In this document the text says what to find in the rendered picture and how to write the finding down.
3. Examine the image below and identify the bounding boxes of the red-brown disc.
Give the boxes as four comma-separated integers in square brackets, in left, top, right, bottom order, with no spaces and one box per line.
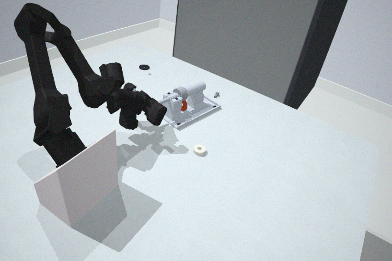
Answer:
[181,100,187,111]

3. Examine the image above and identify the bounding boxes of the black flat washer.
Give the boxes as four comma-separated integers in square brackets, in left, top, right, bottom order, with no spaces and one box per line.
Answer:
[139,65,150,70]

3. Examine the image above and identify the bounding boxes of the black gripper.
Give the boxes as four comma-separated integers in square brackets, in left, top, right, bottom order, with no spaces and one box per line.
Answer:
[123,83,167,126]

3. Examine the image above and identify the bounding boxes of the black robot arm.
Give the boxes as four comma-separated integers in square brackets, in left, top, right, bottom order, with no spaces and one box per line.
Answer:
[14,3,139,168]

